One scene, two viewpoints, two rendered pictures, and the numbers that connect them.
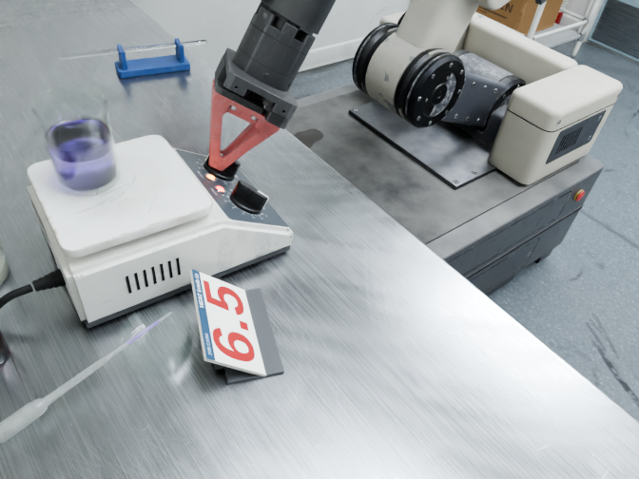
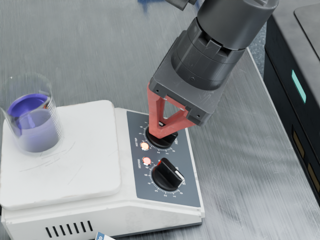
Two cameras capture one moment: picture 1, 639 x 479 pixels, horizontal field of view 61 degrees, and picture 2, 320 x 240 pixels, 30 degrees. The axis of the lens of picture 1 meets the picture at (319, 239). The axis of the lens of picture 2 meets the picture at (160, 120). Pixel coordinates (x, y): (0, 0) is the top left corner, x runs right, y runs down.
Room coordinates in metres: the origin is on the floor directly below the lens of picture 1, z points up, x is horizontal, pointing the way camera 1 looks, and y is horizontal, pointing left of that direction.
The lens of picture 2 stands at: (0.10, -0.15, 1.31)
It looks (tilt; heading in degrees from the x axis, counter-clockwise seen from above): 49 degrees down; 38
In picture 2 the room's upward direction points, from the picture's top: 8 degrees counter-clockwise
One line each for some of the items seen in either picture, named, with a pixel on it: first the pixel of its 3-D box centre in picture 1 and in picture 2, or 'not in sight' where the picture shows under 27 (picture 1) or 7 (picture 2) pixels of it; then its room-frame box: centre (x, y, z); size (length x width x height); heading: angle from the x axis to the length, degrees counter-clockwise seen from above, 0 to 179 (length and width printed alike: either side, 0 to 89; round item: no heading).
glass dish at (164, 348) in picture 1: (156, 340); not in sight; (0.25, 0.12, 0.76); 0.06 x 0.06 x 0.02
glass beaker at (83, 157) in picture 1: (80, 143); (31, 117); (0.34, 0.19, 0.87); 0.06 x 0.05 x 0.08; 28
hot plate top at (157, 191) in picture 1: (119, 188); (60, 152); (0.34, 0.17, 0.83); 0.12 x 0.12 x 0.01; 39
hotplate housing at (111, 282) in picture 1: (155, 218); (92, 172); (0.36, 0.15, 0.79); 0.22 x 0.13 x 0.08; 129
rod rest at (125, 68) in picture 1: (151, 57); not in sight; (0.71, 0.27, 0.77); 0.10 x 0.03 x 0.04; 122
